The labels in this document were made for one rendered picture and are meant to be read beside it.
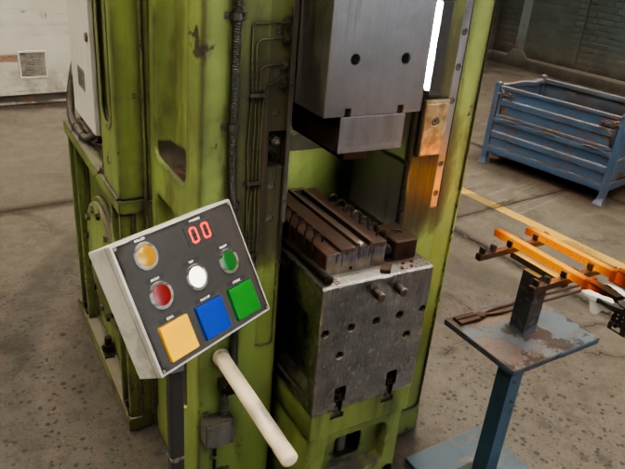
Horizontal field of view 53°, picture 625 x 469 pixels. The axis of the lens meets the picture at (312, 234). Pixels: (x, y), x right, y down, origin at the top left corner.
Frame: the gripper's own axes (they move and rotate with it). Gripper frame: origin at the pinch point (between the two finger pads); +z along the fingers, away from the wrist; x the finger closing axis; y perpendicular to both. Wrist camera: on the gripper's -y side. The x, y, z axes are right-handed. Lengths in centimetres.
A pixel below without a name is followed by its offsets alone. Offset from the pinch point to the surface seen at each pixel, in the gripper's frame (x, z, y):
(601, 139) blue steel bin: 285, 200, 45
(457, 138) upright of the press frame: -12, 52, -28
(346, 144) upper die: -64, 37, -36
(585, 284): -2.3, 1.8, -0.4
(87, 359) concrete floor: -112, 148, 94
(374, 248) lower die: -51, 37, -3
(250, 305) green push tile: -97, 21, -6
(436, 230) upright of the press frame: -14, 52, 4
